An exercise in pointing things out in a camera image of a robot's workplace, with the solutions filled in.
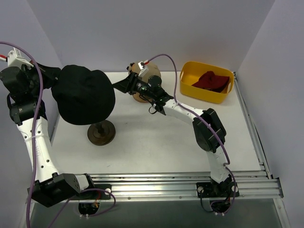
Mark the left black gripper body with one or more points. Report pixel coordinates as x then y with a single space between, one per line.
47 73

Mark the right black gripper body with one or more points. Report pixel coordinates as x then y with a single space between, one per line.
130 83

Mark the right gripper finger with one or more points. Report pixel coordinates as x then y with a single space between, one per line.
127 82
121 88

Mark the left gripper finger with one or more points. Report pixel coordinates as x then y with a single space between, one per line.
49 71
49 81

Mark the beige baseball cap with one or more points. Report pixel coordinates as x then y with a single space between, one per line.
153 70

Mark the black bucket hat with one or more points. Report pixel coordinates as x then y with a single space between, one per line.
83 96

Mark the dark red cap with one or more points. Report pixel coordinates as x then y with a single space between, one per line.
212 82

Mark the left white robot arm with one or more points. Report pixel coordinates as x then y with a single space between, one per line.
27 110

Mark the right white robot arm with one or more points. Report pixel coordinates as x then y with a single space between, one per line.
208 129

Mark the wooden hat stand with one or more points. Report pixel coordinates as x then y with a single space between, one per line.
137 97

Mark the dark round mannequin stand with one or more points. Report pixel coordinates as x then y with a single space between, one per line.
101 133

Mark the yellow plastic bin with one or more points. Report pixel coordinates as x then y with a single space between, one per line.
190 74

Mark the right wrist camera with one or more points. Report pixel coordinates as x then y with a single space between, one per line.
143 68

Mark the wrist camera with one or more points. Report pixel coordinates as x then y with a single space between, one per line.
143 68
15 59

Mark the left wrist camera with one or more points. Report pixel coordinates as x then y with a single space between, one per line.
15 59

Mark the aluminium side rail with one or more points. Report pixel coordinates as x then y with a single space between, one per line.
252 129

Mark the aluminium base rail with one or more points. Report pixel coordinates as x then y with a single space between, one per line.
182 186

